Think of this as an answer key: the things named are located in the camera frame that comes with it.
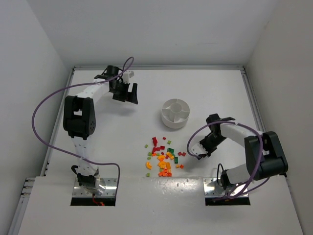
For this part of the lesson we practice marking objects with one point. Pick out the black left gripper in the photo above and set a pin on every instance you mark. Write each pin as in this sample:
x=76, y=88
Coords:
x=124, y=92

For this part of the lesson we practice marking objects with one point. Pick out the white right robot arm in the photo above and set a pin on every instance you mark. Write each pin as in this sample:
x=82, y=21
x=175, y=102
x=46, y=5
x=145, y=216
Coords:
x=239, y=134

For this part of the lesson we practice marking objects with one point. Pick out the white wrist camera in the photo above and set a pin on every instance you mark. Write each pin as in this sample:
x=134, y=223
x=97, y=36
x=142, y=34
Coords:
x=127, y=76
x=198, y=150

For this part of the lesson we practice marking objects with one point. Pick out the yellow long lego brick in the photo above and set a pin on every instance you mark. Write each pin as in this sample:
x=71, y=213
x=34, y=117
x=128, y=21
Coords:
x=163, y=164

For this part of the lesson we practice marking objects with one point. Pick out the aluminium frame rail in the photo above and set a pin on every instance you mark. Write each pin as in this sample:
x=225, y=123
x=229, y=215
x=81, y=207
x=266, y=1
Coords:
x=254, y=98

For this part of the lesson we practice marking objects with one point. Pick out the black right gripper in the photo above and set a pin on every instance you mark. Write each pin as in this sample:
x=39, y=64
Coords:
x=207, y=148

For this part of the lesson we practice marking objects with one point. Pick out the dark green lego brick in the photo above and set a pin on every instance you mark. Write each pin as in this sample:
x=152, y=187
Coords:
x=170, y=150

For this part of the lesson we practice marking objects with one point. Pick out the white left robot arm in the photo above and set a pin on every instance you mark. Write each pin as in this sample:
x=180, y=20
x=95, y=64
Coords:
x=79, y=120

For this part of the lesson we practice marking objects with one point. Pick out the yellow curved lego piece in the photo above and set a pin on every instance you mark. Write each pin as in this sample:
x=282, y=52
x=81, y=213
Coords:
x=148, y=165

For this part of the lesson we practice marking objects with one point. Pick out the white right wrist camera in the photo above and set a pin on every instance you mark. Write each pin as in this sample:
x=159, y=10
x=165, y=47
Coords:
x=198, y=150

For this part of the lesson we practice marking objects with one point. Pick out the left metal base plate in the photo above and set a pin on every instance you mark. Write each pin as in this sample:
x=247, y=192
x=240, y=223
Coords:
x=105, y=188

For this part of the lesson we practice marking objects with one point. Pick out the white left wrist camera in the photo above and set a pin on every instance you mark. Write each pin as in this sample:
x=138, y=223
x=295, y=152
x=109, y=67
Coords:
x=127, y=76

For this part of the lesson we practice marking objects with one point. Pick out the white divided round container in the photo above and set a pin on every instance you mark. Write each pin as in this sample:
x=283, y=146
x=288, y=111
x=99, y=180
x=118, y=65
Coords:
x=175, y=113

